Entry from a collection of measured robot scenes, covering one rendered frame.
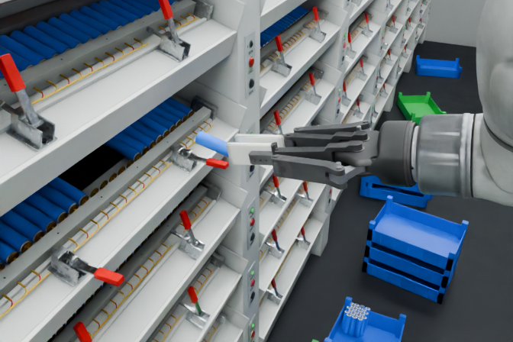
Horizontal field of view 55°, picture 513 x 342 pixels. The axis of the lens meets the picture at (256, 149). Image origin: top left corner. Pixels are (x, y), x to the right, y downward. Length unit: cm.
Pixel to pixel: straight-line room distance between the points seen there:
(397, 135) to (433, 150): 4
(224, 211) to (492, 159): 63
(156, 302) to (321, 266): 120
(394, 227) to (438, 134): 142
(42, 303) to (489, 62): 52
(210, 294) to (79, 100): 62
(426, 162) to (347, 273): 145
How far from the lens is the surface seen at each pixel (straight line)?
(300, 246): 178
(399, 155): 55
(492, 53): 41
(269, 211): 132
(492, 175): 52
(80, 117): 58
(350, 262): 201
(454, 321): 191
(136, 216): 72
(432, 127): 55
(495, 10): 40
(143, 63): 70
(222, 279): 114
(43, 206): 70
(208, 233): 97
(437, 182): 54
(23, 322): 63
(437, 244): 192
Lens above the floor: 137
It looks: 31 degrees down
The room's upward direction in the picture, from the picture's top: straight up
